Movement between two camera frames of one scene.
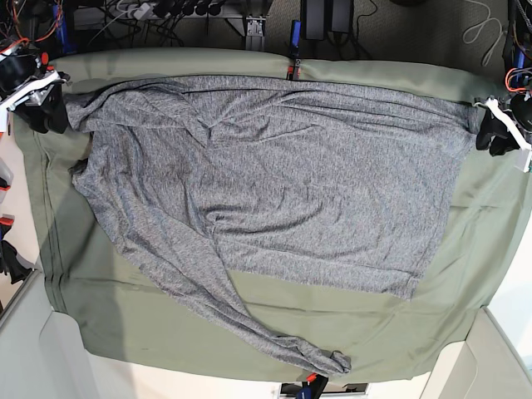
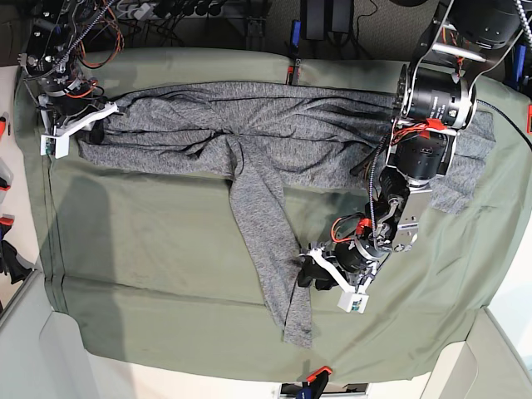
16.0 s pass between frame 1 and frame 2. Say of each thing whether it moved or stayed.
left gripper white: moved
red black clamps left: stayed
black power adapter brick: stayed
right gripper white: moved
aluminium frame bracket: stayed
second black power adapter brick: stayed
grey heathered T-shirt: moved
